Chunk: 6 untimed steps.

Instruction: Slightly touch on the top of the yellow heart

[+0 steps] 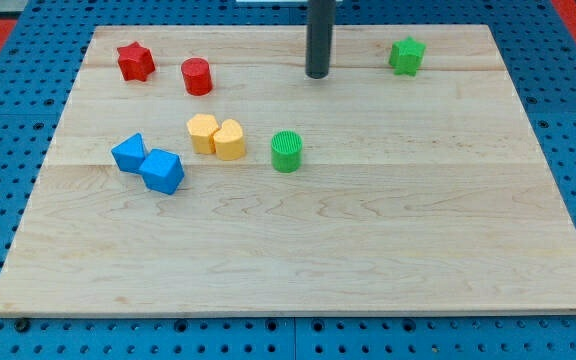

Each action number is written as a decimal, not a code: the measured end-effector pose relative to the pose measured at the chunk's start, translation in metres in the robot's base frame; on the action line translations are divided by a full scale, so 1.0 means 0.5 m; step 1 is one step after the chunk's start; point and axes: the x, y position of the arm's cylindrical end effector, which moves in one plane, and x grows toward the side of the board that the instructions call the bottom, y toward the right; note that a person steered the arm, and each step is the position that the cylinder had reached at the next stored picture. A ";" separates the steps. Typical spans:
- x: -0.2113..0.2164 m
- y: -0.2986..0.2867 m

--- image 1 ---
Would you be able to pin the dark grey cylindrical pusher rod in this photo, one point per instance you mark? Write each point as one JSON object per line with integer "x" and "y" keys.
{"x": 319, "y": 35}

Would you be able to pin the yellow heart block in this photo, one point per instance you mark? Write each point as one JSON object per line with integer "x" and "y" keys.
{"x": 229, "y": 141}

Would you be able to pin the green star block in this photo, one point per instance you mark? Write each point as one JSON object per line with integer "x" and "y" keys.
{"x": 406, "y": 56}

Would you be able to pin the green cylinder block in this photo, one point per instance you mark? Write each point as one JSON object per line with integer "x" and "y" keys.
{"x": 286, "y": 147}

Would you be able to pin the red cylinder block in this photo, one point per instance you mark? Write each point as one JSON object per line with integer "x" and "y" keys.
{"x": 197, "y": 76}

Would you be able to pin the yellow pentagon block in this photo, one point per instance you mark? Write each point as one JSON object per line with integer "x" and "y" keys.
{"x": 201, "y": 129}

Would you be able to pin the red star block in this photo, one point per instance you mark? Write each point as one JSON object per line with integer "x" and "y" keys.
{"x": 135, "y": 62}

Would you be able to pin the light wooden board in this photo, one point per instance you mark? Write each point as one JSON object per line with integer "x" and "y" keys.
{"x": 424, "y": 195}

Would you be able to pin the blue cube block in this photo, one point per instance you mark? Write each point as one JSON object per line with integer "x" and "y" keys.
{"x": 162, "y": 171}

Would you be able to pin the blue triangle block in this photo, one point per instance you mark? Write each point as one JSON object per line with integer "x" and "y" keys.
{"x": 130, "y": 154}

